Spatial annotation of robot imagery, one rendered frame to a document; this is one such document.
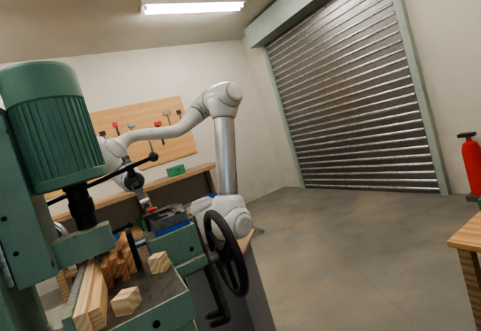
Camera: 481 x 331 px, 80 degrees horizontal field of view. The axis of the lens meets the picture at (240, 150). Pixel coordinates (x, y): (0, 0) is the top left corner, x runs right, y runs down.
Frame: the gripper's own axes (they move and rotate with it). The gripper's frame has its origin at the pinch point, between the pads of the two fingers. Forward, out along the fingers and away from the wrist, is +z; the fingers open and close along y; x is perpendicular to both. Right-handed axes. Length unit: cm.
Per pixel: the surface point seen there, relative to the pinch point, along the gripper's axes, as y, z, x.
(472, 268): -77, 36, 97
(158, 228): -12.2, 21.2, -0.6
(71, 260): -10.5, 17.5, -22.5
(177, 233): -15.8, 22.4, 3.2
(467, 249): -68, 37, 95
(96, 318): -16.9, 43.6, -17.3
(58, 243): -5.3, 17.6, -23.5
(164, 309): -21, 45, -7
